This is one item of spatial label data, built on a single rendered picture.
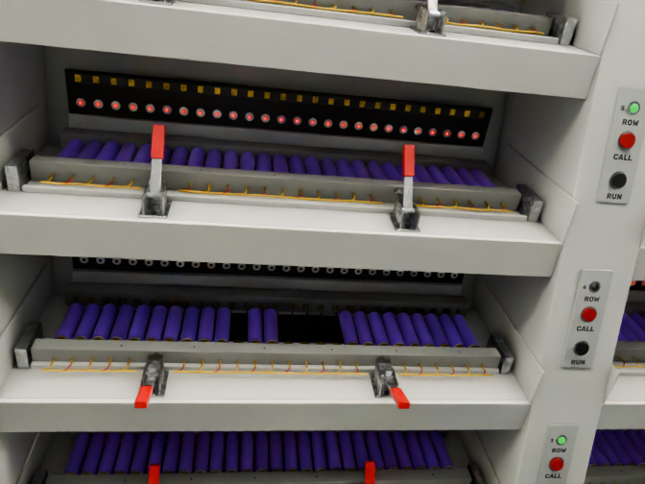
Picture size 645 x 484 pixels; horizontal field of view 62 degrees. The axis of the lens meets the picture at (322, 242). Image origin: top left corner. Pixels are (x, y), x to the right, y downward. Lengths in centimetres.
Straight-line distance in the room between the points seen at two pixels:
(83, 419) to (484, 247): 48
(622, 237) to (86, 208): 58
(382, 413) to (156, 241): 32
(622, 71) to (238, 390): 54
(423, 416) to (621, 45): 46
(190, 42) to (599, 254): 49
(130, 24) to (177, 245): 21
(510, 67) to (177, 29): 33
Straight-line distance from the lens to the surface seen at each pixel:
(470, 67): 60
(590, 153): 66
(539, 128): 73
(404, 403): 60
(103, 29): 57
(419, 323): 76
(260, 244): 57
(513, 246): 64
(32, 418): 68
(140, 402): 58
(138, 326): 71
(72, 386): 67
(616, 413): 80
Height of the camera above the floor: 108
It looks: 14 degrees down
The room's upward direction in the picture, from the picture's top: 5 degrees clockwise
